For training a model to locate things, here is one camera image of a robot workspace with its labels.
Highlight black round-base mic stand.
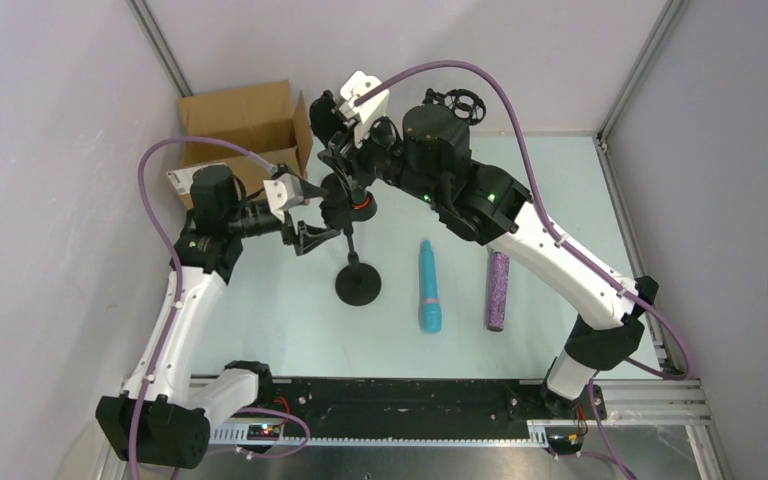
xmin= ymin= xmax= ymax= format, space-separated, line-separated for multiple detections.
xmin=317 ymin=149 xmax=382 ymax=306

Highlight black microphone orange end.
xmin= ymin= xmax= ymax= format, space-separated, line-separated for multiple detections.
xmin=309 ymin=90 xmax=377 ymax=234

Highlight brown cardboard box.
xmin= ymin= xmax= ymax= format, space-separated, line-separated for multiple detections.
xmin=166 ymin=80 xmax=314 ymax=209

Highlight teal microphone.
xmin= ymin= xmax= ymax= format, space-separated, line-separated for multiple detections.
xmin=419 ymin=240 xmax=443 ymax=334

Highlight purple glitter microphone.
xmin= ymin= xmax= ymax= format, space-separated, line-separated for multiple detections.
xmin=485 ymin=251 xmax=510 ymax=332

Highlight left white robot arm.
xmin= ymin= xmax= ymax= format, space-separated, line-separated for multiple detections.
xmin=95 ymin=164 xmax=337 ymax=470

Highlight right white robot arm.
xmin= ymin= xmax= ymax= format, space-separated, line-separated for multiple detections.
xmin=310 ymin=98 xmax=658 ymax=412

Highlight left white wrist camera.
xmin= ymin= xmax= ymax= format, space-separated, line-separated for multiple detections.
xmin=263 ymin=173 xmax=307 ymax=223

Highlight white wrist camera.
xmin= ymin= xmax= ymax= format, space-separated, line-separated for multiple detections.
xmin=263 ymin=173 xmax=307 ymax=223
xmin=337 ymin=70 xmax=390 ymax=148

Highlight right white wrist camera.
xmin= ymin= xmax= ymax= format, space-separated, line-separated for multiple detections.
xmin=337 ymin=70 xmax=390 ymax=148

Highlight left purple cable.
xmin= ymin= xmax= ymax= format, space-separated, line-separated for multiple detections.
xmin=128 ymin=136 xmax=279 ymax=480

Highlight black tripod shock-mount stand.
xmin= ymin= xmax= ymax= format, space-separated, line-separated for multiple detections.
xmin=423 ymin=88 xmax=486 ymax=126

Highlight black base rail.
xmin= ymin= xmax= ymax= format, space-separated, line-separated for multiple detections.
xmin=191 ymin=376 xmax=617 ymax=445

